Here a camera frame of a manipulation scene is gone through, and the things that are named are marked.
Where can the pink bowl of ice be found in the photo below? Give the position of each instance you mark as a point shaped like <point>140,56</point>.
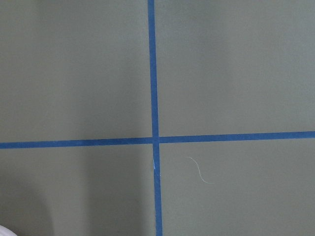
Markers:
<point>6,232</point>

